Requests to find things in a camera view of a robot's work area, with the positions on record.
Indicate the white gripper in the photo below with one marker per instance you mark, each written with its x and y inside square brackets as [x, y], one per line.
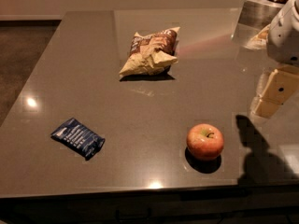
[285, 37]

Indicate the red yellow apple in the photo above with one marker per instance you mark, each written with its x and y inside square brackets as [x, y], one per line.
[205, 142]

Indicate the steel dispenser box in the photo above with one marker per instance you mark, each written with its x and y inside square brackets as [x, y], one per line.
[258, 13]

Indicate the blue snack packet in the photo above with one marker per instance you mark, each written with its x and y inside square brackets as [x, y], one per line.
[79, 138]

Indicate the brown chip bag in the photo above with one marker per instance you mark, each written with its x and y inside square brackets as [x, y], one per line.
[151, 54]

